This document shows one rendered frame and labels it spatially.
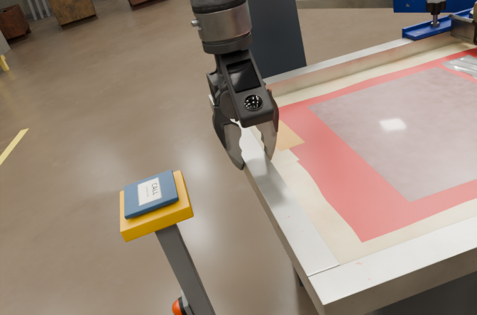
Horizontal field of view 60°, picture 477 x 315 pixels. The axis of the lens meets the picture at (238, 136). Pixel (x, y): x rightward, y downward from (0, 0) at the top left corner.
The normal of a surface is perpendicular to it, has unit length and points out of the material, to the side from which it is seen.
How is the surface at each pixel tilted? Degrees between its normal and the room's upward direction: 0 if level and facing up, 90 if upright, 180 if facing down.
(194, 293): 90
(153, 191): 0
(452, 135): 3
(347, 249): 3
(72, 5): 90
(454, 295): 92
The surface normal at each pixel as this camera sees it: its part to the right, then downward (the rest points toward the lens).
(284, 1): 0.07, 0.49
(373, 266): -0.20, -0.85
